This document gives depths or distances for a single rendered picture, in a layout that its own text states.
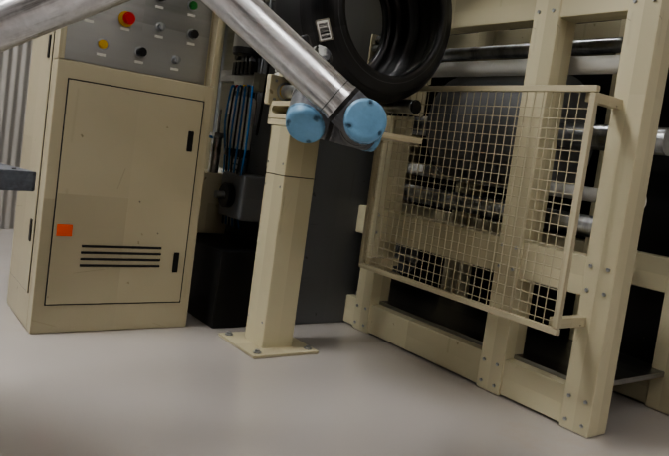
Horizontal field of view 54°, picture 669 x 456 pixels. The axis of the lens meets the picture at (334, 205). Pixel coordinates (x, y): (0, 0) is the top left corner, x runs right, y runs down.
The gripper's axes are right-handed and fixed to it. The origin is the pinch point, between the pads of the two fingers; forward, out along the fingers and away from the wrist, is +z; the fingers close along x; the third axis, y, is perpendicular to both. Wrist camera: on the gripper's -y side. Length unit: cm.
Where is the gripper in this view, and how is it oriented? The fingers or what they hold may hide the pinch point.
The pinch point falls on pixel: (318, 46)
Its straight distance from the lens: 180.3
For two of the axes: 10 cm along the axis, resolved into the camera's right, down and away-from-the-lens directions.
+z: 0.9, -6.3, 7.7
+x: 9.4, -1.9, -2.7
